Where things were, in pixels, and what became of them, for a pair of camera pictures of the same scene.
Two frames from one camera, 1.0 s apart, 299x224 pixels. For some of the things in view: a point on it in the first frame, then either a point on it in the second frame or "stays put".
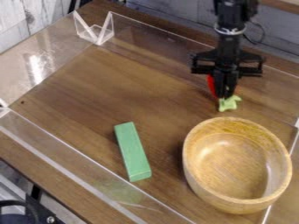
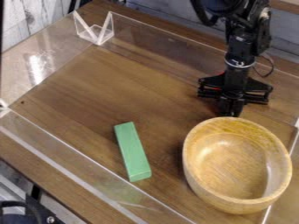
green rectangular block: [134, 153] stays put
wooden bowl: [238, 164] stays put
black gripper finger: [220, 78] → [225, 107]
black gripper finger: [230, 83] → [238, 105]
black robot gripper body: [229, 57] → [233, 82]
